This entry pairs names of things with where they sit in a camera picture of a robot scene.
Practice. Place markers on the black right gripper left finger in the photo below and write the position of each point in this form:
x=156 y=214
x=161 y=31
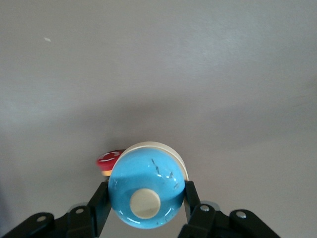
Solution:
x=81 y=223

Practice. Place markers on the red yellow emergency stop button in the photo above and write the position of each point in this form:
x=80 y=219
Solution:
x=106 y=161

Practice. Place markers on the blue bell with scratches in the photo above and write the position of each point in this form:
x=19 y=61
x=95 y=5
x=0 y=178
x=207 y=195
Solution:
x=138 y=173

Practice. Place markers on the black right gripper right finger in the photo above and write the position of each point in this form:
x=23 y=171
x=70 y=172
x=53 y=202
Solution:
x=210 y=223

